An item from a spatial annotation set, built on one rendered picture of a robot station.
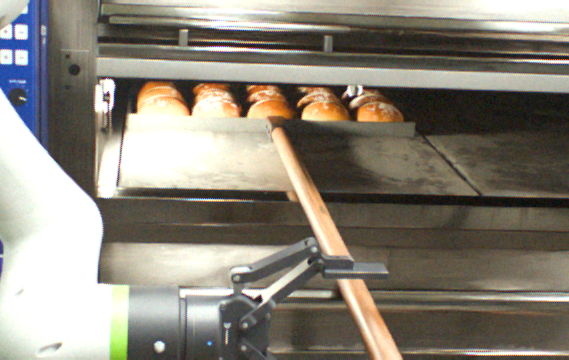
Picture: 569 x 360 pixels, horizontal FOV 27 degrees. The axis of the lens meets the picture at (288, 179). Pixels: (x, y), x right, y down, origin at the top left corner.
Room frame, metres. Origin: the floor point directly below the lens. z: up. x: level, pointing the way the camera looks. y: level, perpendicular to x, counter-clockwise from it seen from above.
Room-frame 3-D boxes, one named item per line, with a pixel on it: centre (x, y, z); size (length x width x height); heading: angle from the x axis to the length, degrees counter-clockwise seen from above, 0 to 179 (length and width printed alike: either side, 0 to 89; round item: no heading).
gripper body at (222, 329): (1.15, 0.06, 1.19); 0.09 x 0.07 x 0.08; 98
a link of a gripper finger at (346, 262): (1.17, -0.05, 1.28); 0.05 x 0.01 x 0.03; 98
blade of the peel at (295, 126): (2.34, 0.06, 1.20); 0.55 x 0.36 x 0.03; 98
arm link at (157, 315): (1.15, 0.13, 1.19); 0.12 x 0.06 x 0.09; 8
